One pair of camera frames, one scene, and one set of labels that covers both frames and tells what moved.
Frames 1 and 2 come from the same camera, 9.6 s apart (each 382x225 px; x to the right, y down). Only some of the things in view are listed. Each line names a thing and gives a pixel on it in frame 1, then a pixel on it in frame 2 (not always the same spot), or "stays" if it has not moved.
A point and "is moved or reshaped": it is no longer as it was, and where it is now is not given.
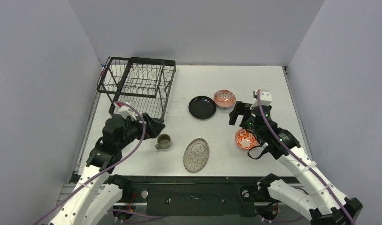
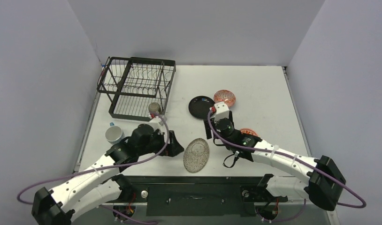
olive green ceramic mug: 163,141 is moved or reshaped
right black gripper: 241,109 -> 208,128
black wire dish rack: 145,83 stays
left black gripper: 153,128 -> 172,148
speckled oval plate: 196,155 stays
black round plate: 202,107 stays
